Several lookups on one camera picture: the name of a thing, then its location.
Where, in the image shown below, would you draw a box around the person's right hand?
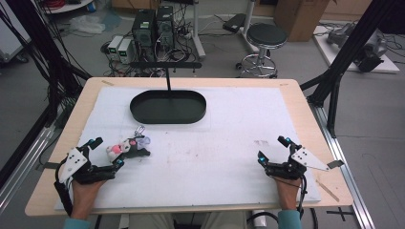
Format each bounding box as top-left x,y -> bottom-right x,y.
273,176 -> 303,212

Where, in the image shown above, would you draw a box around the brown cardboard box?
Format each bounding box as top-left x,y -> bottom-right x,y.
273,0 -> 331,43

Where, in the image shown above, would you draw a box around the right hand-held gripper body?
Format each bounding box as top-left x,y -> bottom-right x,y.
265,146 -> 331,181

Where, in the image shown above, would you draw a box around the aluminium rail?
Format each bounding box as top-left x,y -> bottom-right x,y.
309,103 -> 377,229
0,123 -> 56,215

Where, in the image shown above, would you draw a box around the white table mat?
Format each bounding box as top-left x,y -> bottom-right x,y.
53,86 -> 322,211

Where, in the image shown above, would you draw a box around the thin wooden stick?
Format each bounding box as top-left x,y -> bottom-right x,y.
315,178 -> 341,203

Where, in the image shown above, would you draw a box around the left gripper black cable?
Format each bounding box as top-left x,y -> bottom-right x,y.
53,158 -> 75,218

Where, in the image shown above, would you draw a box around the white desk leg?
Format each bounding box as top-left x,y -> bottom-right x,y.
239,0 -> 261,54
189,0 -> 206,61

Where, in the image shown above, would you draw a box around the flat black device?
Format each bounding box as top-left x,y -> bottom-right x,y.
222,12 -> 246,34

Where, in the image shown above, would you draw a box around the black tape cross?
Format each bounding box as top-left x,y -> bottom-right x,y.
326,206 -> 355,222

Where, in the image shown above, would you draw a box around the black tape strip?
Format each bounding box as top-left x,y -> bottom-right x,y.
326,159 -> 346,170
38,161 -> 61,170

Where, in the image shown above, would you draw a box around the black metal frame strut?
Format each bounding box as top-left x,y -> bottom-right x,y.
6,0 -> 94,96
299,0 -> 397,139

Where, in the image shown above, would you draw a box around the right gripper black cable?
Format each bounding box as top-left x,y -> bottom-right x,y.
295,174 -> 319,229

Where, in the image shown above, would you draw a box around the black computer tower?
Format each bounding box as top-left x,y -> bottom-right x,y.
131,9 -> 158,63
155,5 -> 176,52

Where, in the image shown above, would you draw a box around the black hanging stand with tray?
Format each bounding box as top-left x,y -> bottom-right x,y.
129,61 -> 207,125

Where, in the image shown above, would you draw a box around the white board with machine parts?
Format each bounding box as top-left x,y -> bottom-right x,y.
312,22 -> 400,74

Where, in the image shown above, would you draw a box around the person's legs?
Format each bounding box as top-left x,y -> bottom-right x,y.
128,211 -> 248,229

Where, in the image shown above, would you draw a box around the black round stool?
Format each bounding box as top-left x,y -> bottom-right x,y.
235,22 -> 288,79

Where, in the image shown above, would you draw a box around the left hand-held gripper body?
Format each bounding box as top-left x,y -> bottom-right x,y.
56,146 -> 117,185

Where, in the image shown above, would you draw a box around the black pink plush toy keychain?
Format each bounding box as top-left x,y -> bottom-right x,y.
105,125 -> 152,162

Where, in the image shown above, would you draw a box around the clear plastic bag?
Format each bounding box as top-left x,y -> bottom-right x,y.
68,14 -> 107,35

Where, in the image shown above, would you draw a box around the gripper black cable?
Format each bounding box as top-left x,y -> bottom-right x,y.
295,174 -> 319,229
53,158 -> 75,218

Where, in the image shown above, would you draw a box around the small white box device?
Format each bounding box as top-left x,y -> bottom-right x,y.
107,34 -> 124,61
117,38 -> 134,65

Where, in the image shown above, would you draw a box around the person's left hand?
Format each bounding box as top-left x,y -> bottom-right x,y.
70,178 -> 107,221

